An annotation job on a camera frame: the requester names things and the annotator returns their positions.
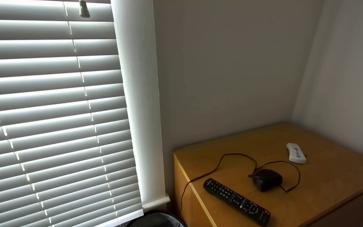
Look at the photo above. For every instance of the wooden drawer cabinet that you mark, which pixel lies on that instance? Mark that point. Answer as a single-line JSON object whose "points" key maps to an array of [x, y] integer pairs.
{"points": [[320, 189]]}

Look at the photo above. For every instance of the black remote control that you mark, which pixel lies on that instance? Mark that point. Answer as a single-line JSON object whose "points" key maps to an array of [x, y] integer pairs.
{"points": [[236, 200]]}

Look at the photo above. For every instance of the small black device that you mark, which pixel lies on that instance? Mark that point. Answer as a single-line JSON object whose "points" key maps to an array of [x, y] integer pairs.
{"points": [[266, 178]]}

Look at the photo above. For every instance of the black mesh waste bin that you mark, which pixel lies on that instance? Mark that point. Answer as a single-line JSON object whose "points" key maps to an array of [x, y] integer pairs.
{"points": [[156, 220]]}

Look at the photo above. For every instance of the white remote control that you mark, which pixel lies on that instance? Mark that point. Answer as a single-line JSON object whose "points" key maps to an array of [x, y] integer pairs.
{"points": [[296, 153]]}

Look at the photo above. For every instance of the window with white blinds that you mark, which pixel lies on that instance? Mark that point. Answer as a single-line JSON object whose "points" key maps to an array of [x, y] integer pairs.
{"points": [[49, 119]]}

